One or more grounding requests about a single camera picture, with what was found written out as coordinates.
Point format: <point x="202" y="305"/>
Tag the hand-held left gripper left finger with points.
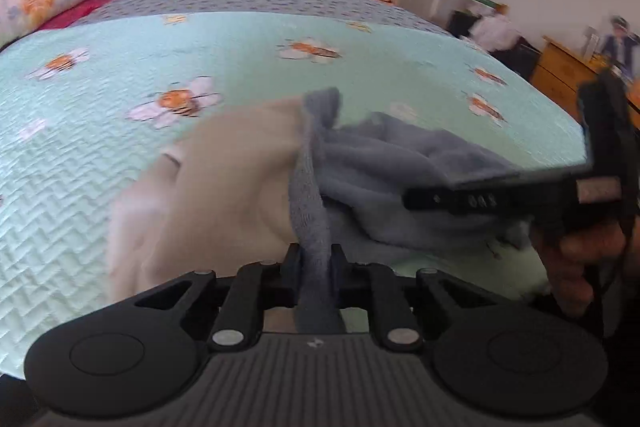
<point x="295" y="277"/>

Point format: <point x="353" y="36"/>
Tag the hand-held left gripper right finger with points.
<point x="337" y="277"/>

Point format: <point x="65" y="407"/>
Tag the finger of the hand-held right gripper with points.
<point x="500" y="199"/>

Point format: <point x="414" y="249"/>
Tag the beige garment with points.
<point x="225" y="187"/>

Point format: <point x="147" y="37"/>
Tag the blue-grey fleece garment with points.
<point x="380" y="157"/>

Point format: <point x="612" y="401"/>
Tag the person's right hand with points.
<point x="575" y="272"/>

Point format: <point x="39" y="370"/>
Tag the wooden cabinet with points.
<point x="560" y="72"/>

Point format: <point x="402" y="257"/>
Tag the blue figure picture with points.
<point x="620" y="47"/>

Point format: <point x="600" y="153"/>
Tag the black chair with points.
<point x="520" y="59"/>

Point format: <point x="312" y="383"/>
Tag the white cloth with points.
<point x="492" y="32"/>

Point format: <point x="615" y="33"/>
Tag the green object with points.
<point x="487" y="2"/>

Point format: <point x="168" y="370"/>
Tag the green bee-printed quilt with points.
<point x="100" y="157"/>

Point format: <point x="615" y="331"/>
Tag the red cloth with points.
<point x="75" y="12"/>

